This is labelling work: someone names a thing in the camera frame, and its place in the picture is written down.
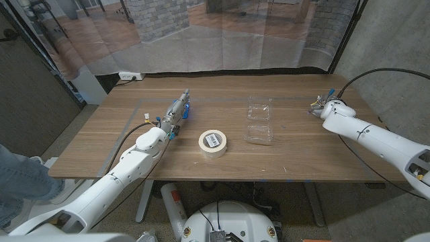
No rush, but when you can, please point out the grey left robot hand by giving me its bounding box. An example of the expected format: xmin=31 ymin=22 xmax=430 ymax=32
xmin=159 ymin=88 xmax=191 ymax=140

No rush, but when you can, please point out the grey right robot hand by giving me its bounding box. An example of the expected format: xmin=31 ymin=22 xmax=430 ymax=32
xmin=308 ymin=89 xmax=337 ymax=117

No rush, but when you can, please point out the blue block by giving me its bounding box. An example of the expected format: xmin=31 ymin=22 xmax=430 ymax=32
xmin=173 ymin=99 xmax=190 ymax=120

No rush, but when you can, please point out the masking tape roll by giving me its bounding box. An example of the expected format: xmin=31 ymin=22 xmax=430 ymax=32
xmin=198 ymin=129 xmax=228 ymax=159

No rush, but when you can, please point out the clear plastic clamshell container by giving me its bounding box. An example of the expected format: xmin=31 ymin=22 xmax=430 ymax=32
xmin=243 ymin=95 xmax=273 ymax=146

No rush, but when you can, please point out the white power strip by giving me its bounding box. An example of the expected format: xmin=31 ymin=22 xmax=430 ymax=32
xmin=118 ymin=71 xmax=146 ymax=81

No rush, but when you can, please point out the black backdrop stand pole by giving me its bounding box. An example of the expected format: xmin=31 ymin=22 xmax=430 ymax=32
xmin=327 ymin=0 xmax=369 ymax=75

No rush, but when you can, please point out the printed room backdrop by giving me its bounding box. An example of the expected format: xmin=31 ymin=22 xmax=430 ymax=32
xmin=6 ymin=0 xmax=362 ymax=81

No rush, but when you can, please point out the white board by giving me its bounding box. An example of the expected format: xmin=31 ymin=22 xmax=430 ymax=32
xmin=70 ymin=65 xmax=108 ymax=106

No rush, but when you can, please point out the white table leg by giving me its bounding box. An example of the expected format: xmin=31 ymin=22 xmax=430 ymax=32
xmin=135 ymin=180 xmax=155 ymax=224

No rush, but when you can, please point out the white cylinder with orange label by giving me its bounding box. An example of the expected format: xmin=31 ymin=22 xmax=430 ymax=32
xmin=160 ymin=182 xmax=189 ymax=241

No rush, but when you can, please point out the grey table leg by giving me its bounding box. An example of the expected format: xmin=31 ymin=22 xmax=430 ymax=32
xmin=304 ymin=181 xmax=326 ymax=228

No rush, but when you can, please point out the white robot torso base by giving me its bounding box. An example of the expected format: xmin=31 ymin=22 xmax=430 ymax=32
xmin=181 ymin=200 xmax=279 ymax=242

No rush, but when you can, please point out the clear plastic bag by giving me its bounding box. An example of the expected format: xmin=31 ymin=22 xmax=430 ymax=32
xmin=136 ymin=229 xmax=159 ymax=242

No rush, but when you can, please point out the person leg in jeans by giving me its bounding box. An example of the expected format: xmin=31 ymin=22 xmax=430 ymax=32
xmin=0 ymin=143 xmax=67 ymax=229

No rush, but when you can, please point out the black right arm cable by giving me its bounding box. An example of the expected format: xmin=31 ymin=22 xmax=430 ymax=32
xmin=337 ymin=68 xmax=430 ymax=98

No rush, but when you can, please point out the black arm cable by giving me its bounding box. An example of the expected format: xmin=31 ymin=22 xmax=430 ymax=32
xmin=105 ymin=121 xmax=161 ymax=175
xmin=337 ymin=68 xmax=430 ymax=98

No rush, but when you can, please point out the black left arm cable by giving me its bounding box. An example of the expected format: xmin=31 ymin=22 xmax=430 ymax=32
xmin=105 ymin=121 xmax=161 ymax=175

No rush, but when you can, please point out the perforated wall panel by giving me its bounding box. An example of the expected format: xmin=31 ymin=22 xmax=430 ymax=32
xmin=0 ymin=6 xmax=85 ymax=157

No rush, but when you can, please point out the black slanted frame pole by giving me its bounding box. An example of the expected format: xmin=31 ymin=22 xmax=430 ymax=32
xmin=0 ymin=0 xmax=87 ymax=108

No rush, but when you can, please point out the black wall hook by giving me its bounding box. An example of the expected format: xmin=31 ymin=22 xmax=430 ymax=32
xmin=0 ymin=28 xmax=19 ymax=43

